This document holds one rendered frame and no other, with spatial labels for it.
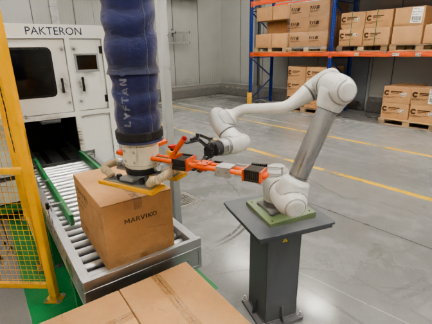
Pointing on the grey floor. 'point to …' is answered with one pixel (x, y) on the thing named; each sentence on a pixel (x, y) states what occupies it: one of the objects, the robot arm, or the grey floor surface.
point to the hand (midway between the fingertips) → (187, 155)
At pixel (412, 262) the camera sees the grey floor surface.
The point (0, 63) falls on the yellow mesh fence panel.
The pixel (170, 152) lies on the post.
